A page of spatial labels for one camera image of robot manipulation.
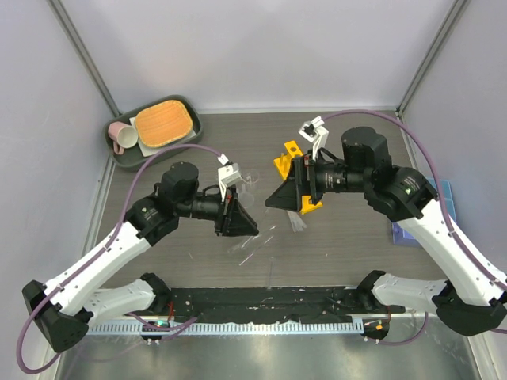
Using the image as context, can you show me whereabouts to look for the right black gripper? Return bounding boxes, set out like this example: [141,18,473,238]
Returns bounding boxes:
[266,149,371,212]

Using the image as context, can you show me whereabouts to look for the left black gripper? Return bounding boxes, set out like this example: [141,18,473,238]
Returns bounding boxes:
[176,184,258,237]

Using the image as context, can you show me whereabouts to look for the yellow test tube rack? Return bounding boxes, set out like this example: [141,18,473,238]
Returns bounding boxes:
[273,140,323,215]

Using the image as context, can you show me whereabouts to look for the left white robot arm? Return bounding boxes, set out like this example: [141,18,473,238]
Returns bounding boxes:
[22,162,258,353]

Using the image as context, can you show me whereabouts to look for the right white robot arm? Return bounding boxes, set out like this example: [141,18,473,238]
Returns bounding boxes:
[265,127,506,336]

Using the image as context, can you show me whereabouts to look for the bundle of plastic pipettes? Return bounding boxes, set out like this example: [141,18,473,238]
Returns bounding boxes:
[287,211,307,233]

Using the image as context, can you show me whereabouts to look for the clear glass beaker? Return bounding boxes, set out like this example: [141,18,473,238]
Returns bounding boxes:
[241,169,260,193]

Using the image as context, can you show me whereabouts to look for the white square plate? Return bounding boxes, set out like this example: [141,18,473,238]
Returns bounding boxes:
[138,129,196,158]

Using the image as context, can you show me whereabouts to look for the blue compartment box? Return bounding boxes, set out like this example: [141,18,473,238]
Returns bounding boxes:
[391,180,457,248]

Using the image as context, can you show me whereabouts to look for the orange woven mat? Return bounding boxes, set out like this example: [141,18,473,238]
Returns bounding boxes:
[135,100,193,147]

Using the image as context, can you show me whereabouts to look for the pink and white mug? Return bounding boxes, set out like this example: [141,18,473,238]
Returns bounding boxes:
[108,121,139,155]

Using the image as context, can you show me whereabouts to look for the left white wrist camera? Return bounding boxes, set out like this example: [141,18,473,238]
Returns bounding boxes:
[217,154,242,200]

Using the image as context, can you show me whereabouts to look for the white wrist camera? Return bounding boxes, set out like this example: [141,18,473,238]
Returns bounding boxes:
[298,116,329,161]
[217,154,242,200]

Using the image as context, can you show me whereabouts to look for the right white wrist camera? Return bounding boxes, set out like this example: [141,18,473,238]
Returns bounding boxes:
[298,116,329,161]

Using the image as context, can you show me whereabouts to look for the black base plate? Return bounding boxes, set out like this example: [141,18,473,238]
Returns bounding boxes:
[133,287,406,325]

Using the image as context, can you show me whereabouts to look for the white slotted cable duct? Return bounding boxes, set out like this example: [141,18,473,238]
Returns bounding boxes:
[88,319,364,336]

